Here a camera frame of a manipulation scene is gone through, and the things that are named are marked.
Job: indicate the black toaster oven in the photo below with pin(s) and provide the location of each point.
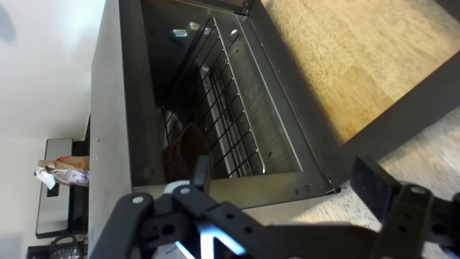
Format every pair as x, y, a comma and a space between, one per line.
110, 120

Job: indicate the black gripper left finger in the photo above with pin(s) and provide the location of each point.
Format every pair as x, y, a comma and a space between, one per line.
163, 225

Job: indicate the toaster oven glass door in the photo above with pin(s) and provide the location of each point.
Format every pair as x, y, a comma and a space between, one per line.
408, 116

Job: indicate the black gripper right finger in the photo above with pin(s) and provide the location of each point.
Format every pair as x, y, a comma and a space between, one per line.
418, 221

